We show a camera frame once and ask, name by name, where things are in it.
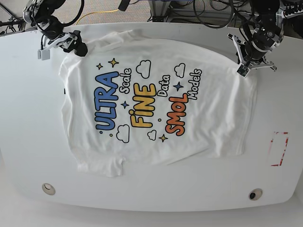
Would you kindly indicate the red tape rectangle marking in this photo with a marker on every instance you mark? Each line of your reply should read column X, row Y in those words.
column 277, row 148

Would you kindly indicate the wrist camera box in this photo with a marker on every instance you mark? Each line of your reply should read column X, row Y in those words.
column 43, row 54
column 243, row 70

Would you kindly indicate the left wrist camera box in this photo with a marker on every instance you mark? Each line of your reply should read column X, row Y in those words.
column 243, row 70

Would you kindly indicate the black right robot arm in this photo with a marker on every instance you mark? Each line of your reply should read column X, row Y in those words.
column 39, row 13

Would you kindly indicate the black tripod stand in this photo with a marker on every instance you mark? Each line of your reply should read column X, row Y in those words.
column 11, row 16

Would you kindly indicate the white power strip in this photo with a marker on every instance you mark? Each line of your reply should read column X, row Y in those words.
column 292, row 11

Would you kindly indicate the aluminium frame stand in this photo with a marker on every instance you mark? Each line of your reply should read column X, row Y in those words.
column 212, row 13

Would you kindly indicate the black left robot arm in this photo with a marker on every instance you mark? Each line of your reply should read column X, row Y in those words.
column 261, row 36

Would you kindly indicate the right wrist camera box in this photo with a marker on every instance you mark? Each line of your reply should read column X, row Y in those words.
column 43, row 54

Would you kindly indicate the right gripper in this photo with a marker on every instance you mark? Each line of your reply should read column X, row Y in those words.
column 52, row 28

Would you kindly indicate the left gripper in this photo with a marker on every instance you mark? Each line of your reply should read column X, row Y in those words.
column 250, row 57

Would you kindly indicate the left table grommet hole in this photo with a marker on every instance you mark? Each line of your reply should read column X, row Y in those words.
column 48, row 189

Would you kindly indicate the white printed T-shirt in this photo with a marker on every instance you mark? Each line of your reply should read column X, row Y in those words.
column 148, row 101

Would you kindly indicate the table grommet hole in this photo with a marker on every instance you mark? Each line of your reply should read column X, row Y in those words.
column 48, row 189
column 255, row 194

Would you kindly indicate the right table grommet hole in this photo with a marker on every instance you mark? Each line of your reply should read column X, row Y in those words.
column 255, row 194

